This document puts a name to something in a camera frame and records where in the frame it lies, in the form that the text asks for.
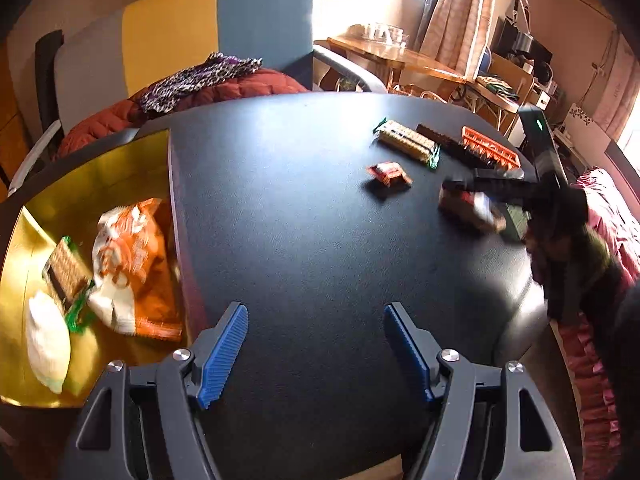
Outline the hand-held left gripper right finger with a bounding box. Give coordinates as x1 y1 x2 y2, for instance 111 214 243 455
383 302 577 480

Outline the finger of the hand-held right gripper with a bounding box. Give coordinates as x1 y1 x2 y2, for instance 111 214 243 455
472 167 527 181
443 178 540 201

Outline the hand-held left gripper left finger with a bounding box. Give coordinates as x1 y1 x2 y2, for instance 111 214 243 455
60 301 249 480

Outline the red and white snack packet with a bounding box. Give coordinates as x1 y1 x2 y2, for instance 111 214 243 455
438 186 507 234

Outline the gold cardboard box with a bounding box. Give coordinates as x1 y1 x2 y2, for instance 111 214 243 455
0 129 209 409

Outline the person's right forearm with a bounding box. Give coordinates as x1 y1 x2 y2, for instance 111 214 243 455
522 180 640 376

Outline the orange biscuit packet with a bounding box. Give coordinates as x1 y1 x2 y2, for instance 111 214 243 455
460 125 522 170

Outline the dark brown cookie packet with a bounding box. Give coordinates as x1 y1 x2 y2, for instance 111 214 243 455
416 123 493 168

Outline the wooden chair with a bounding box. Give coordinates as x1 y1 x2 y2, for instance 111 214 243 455
472 54 537 120

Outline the cracker packet with green ends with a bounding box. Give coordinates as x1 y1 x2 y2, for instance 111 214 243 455
42 236 97 334
373 117 442 170

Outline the small red snack packet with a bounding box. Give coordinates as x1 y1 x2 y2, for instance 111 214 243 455
366 161 414 188

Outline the cluttered shelf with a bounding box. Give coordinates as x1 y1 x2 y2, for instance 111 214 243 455
494 0 562 107

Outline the orange and white snack bag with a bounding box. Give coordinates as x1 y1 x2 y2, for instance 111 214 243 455
89 198 184 344

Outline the wooden side table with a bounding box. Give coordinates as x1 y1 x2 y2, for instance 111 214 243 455
327 35 469 92

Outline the patterned beige curtain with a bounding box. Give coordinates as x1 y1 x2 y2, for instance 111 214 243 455
417 0 501 79

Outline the white pillow snack packet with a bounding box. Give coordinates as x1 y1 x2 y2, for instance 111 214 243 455
25 290 72 395

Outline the pink ruffled blanket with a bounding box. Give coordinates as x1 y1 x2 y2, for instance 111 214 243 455
554 167 640 480

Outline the red padded jacket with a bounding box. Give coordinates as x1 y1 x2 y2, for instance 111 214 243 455
57 67 309 161

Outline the leopard print cloth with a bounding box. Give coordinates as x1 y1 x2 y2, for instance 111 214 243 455
138 52 264 115

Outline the yellow blue grey sofa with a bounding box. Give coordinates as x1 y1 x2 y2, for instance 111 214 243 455
7 0 387 196

